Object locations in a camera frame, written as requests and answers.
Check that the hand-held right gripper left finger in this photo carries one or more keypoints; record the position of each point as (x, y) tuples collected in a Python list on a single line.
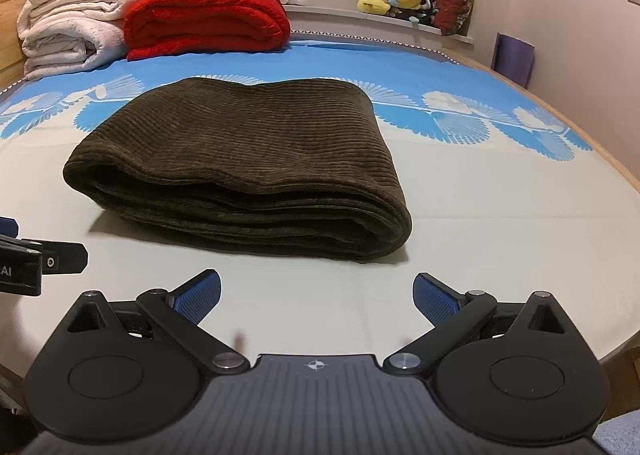
[(200, 297)]

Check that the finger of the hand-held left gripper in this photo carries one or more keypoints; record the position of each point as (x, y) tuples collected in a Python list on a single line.
[(67, 259), (7, 226)]

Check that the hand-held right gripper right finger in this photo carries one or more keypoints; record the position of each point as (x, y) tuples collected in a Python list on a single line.
[(434, 302)]

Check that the bed with blue printed sheet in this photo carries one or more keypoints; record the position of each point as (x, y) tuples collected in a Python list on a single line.
[(500, 235)]

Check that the white folded fleece blanket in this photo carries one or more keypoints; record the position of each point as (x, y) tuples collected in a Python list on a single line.
[(70, 25)]

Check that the wooden headboard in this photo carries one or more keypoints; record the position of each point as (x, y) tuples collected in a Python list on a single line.
[(15, 10)]

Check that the light blue cloth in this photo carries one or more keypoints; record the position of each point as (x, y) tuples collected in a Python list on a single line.
[(620, 435)]

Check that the purple flat bag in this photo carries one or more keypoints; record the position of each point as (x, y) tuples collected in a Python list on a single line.
[(515, 57)]

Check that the red folded blanket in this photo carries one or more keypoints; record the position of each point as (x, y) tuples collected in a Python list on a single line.
[(205, 17)]

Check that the dark red cushion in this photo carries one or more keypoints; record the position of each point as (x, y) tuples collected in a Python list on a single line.
[(454, 2)]

